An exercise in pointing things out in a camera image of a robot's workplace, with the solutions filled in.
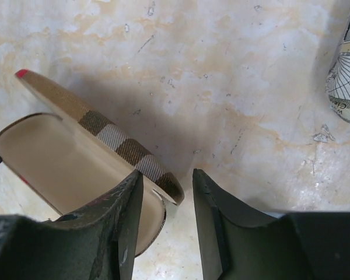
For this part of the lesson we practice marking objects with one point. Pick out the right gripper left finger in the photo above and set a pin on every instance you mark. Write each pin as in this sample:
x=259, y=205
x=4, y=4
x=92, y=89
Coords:
x=96, y=241

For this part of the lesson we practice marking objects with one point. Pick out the map print glasses case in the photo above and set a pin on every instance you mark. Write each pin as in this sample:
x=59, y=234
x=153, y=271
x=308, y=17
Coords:
x=338, y=79

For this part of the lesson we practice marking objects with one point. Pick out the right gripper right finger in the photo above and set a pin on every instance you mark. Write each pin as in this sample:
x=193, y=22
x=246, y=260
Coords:
x=238, y=241

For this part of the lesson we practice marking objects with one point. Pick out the brown striped glasses case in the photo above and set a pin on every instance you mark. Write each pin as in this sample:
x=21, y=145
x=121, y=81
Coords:
x=74, y=154

